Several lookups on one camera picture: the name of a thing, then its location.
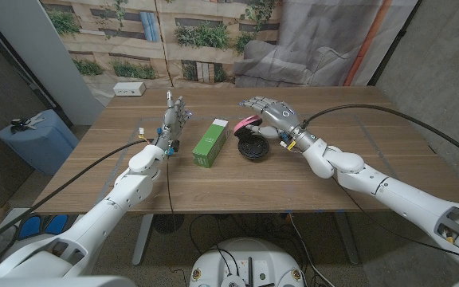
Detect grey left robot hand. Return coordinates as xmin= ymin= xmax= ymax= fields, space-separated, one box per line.
xmin=152 ymin=90 xmax=193 ymax=156

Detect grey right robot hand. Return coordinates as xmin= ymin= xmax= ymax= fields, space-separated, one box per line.
xmin=238 ymin=96 xmax=318 ymax=152

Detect pink mini sandwich press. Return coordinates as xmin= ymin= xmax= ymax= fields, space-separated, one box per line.
xmin=233 ymin=114 xmax=271 ymax=162

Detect green and white box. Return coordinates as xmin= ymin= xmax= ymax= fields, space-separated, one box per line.
xmin=191 ymin=118 xmax=230 ymax=169

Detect white power strip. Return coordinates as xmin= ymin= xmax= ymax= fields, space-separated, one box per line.
xmin=112 ymin=81 xmax=147 ymax=97

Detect printed fabric backdrop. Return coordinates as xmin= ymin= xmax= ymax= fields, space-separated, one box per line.
xmin=40 ymin=0 xmax=420 ymax=107

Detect round black floor disc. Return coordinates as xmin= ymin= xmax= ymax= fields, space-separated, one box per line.
xmin=152 ymin=214 xmax=186 ymax=235

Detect white table leg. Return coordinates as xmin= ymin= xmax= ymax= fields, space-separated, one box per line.
xmin=131 ymin=214 xmax=155 ymax=266

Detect blue storage bin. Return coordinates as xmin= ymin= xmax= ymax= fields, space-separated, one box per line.
xmin=0 ymin=109 xmax=80 ymax=176

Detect grey table leg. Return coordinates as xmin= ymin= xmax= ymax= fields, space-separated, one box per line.
xmin=335 ymin=210 xmax=360 ymax=266

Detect white column panel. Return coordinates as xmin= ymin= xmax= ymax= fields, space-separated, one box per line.
xmin=0 ymin=0 xmax=106 ymax=127

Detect white robot torso base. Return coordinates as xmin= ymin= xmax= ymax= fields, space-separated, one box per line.
xmin=189 ymin=238 xmax=305 ymax=287

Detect black and grey tools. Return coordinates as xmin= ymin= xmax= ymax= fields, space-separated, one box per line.
xmin=10 ymin=112 xmax=47 ymax=135

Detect blue pad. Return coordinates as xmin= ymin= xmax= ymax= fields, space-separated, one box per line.
xmin=18 ymin=214 xmax=42 ymax=240
xmin=44 ymin=214 xmax=69 ymax=236

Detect thin black left wrist cable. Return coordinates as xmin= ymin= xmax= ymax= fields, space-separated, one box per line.
xmin=165 ymin=157 xmax=177 ymax=224

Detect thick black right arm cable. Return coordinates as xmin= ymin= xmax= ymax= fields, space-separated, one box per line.
xmin=300 ymin=104 xmax=459 ymax=164

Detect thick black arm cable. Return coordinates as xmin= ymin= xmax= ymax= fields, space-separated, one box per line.
xmin=0 ymin=138 xmax=151 ymax=254
xmin=300 ymin=104 xmax=459 ymax=164

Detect grey floor cable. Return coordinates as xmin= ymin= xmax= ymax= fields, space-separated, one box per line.
xmin=288 ymin=213 xmax=336 ymax=287

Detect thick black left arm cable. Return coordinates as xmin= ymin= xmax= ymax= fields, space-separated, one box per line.
xmin=0 ymin=138 xmax=151 ymax=254

